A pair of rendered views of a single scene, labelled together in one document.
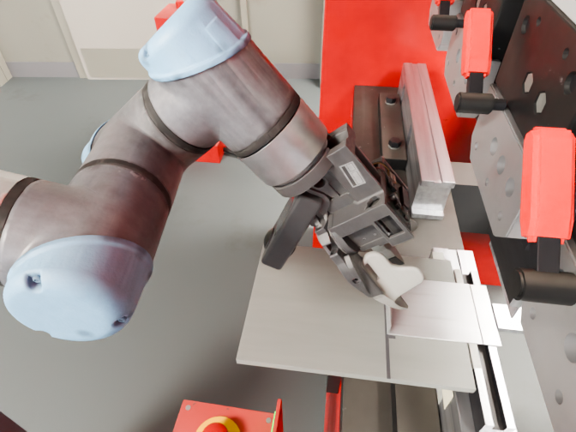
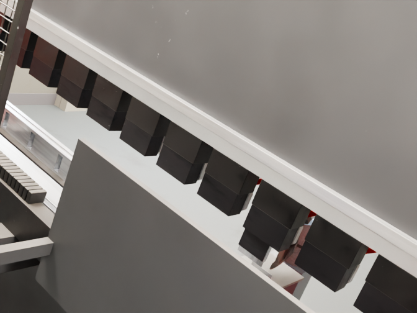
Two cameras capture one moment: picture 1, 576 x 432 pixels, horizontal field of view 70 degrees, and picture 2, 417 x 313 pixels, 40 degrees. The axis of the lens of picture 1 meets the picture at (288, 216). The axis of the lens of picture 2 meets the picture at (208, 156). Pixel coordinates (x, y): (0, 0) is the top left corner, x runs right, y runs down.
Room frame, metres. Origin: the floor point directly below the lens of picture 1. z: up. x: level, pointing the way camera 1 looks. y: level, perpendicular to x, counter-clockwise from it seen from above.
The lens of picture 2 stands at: (0.75, -1.79, 1.87)
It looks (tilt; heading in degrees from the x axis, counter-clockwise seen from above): 18 degrees down; 115
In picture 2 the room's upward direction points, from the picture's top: 22 degrees clockwise
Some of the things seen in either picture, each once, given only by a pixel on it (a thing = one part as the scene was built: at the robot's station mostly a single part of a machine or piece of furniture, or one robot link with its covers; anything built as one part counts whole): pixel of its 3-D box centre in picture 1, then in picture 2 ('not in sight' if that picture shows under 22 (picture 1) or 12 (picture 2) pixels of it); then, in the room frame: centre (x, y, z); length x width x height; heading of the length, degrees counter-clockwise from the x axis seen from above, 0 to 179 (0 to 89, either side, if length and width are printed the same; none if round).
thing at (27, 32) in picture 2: not in sight; (25, 45); (-1.09, -0.03, 1.26); 0.15 x 0.09 x 0.17; 172
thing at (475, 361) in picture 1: (463, 320); not in sight; (0.27, -0.22, 0.99); 0.14 x 0.01 x 0.03; 172
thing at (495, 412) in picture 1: (477, 343); not in sight; (0.24, -0.22, 0.99); 0.20 x 0.03 x 0.03; 172
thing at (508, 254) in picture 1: (516, 249); (254, 245); (0.27, -0.23, 1.13); 0.10 x 0.02 x 0.10; 172
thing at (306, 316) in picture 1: (353, 307); (264, 271); (0.29, -0.08, 1.00); 0.26 x 0.18 x 0.01; 82
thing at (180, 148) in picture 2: not in sight; (185, 152); (-0.10, -0.17, 1.26); 0.15 x 0.09 x 0.17; 172
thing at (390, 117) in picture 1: (391, 128); not in sight; (0.87, -0.26, 0.89); 0.30 x 0.05 x 0.03; 172
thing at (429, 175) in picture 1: (419, 129); not in sight; (0.81, -0.31, 0.92); 0.50 x 0.06 x 0.10; 172
